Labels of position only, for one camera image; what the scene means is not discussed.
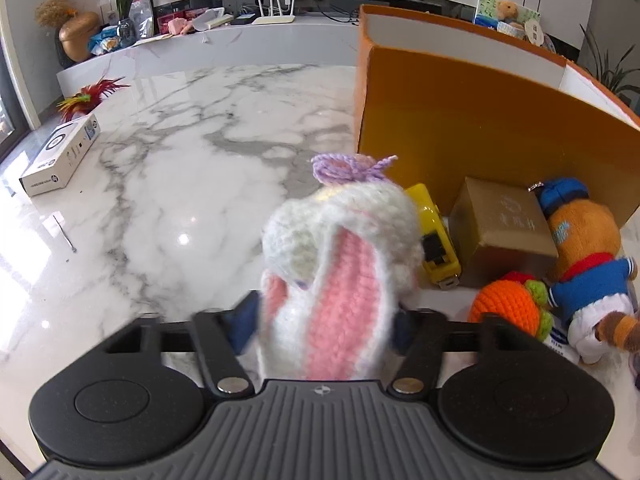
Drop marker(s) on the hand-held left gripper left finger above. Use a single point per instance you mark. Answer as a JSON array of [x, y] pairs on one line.
[[241, 324]]

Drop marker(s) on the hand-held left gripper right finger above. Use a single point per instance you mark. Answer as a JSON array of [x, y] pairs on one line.
[[403, 332]]

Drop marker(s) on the white pink crocheted bunny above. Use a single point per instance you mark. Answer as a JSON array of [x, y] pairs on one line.
[[335, 280]]

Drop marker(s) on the orange crocheted toy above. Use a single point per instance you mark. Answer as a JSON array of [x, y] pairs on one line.
[[507, 305]]

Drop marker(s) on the brown plush bear blue outfit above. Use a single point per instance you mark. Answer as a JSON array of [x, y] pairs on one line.
[[585, 260]]

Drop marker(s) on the orange cardboard box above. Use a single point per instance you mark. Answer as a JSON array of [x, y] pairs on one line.
[[480, 125]]

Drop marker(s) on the yellow tape measure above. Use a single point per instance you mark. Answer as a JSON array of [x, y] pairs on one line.
[[435, 240]]

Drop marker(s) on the brown gift box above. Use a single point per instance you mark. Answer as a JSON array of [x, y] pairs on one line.
[[500, 230]]

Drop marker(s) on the white product box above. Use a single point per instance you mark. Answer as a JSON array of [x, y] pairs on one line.
[[60, 155]]

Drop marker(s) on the colourful feather toy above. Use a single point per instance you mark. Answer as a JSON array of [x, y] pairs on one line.
[[90, 96]]

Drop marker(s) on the pink plush item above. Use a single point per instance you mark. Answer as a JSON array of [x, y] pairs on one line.
[[179, 26]]

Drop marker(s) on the white tablet stand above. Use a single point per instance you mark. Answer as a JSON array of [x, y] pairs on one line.
[[212, 17]]

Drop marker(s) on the white router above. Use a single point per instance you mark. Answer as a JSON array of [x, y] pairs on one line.
[[274, 12]]

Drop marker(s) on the blue snack bag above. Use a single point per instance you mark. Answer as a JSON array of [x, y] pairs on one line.
[[104, 41]]

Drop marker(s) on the gold vase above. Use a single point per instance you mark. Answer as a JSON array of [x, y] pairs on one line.
[[77, 35]]

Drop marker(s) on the flower painting card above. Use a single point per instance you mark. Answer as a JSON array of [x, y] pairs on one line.
[[485, 10]]

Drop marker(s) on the green plant black pot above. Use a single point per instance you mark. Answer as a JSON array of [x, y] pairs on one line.
[[612, 70]]

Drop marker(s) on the small brown plush bear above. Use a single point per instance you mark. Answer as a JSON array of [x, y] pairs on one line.
[[510, 12]]

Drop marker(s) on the dried flower bunch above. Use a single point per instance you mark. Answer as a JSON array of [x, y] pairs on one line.
[[54, 9]]

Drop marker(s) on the black picture frame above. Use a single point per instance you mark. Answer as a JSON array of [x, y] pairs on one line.
[[145, 10]]

